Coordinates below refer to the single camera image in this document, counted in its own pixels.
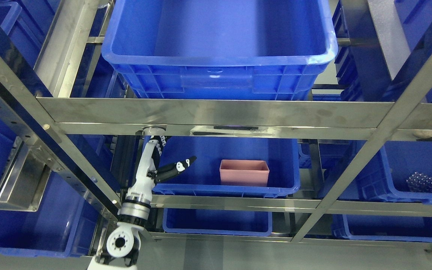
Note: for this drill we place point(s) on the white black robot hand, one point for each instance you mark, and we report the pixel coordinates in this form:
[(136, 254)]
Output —
[(150, 172)]

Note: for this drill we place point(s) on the steel shelf rack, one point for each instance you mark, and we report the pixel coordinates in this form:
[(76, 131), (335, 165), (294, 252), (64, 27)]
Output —
[(46, 123)]

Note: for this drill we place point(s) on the blue bin bottom right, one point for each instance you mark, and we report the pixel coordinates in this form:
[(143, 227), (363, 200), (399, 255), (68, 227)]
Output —
[(382, 228)]

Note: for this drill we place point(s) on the large blue bin top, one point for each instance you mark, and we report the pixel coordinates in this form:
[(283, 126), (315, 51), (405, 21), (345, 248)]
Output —
[(270, 50)]

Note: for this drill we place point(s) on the blue bin right middle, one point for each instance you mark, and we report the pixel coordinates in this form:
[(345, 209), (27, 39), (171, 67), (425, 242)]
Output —
[(401, 171)]

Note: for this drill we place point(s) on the blue bin bottom left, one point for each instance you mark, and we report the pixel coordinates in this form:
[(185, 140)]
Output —
[(62, 227)]

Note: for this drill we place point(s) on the blue bin bottom center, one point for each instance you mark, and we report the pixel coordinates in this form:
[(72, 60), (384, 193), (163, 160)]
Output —
[(217, 222)]

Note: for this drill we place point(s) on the pink plastic storage box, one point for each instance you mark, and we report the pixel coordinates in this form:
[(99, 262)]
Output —
[(254, 173)]

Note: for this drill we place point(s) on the blue bin holding box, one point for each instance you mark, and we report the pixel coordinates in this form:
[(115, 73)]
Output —
[(203, 176)]

